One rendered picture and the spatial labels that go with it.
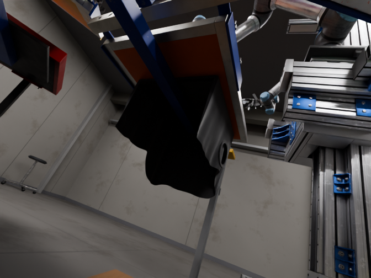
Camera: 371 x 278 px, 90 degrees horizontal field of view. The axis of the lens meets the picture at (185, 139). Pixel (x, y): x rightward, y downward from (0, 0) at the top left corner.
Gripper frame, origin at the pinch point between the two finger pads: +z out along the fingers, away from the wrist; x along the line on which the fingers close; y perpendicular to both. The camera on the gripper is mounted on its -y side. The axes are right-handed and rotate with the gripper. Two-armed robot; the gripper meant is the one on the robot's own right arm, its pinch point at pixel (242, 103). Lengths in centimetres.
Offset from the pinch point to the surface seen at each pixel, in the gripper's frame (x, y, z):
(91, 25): -145, 49, -1
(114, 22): -140, 50, -13
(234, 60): -108, 59, -54
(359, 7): -108, 58, -88
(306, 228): 307, 97, -7
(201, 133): -101, 86, -40
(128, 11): -142, 62, -35
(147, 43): -132, 63, -32
